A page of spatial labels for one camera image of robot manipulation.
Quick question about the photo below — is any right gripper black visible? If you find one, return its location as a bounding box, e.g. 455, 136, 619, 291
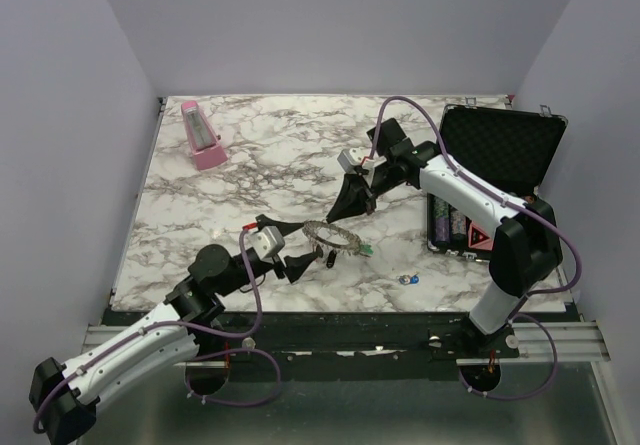
325, 159, 398, 223

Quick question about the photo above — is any metal disc with key rings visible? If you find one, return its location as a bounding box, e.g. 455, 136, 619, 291
302, 220, 371, 269

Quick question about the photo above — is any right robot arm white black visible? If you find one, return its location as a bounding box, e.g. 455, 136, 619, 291
326, 119, 562, 357

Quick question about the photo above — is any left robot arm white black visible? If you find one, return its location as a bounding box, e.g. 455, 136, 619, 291
29, 215, 323, 444

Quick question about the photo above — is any green key tag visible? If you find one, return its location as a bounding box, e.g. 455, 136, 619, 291
360, 245, 373, 256

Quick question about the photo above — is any purple poker chip stack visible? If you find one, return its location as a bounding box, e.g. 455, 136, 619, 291
433, 197, 450, 246

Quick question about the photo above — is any grey poker chip stack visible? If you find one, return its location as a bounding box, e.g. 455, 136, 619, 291
449, 207, 468, 247

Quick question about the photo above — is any pink metronome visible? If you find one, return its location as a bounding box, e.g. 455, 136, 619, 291
181, 101, 228, 171

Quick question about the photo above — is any pink warning card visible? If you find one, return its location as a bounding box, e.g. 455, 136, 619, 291
466, 219, 494, 253

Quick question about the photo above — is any black foam-lined case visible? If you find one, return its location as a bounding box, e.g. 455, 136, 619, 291
425, 105, 568, 261

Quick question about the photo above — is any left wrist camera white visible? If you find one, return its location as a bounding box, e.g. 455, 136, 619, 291
249, 225, 285, 261

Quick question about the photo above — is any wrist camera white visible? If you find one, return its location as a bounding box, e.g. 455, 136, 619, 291
338, 148, 375, 175
249, 225, 285, 261

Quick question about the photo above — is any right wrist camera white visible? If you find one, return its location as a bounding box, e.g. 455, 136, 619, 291
338, 148, 375, 175

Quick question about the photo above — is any black mounting base plate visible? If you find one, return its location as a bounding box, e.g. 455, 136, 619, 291
102, 309, 521, 384

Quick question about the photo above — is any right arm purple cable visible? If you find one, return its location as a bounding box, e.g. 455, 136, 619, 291
374, 95, 585, 402

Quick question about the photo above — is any aluminium rail frame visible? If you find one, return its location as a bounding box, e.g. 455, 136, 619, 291
82, 312, 619, 444

